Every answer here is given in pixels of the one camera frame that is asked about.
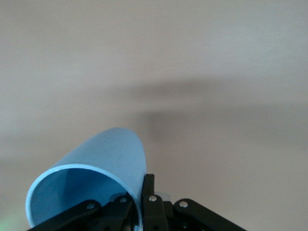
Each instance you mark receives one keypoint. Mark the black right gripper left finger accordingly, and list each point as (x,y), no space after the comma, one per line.
(96,216)

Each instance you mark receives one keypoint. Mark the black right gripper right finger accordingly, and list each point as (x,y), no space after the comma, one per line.
(168,216)

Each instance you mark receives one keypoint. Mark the light blue plastic cup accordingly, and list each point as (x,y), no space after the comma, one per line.
(101,156)

